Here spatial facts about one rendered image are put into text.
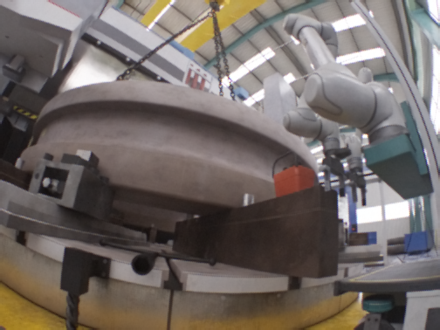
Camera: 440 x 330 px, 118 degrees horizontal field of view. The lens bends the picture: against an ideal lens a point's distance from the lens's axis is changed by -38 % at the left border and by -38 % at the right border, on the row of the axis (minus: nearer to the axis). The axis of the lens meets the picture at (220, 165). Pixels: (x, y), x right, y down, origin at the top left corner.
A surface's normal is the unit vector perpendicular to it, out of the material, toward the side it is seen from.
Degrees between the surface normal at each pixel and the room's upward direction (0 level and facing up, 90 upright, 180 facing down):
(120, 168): 90
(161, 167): 90
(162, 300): 90
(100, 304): 90
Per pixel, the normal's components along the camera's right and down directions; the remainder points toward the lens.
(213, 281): 0.32, -0.33
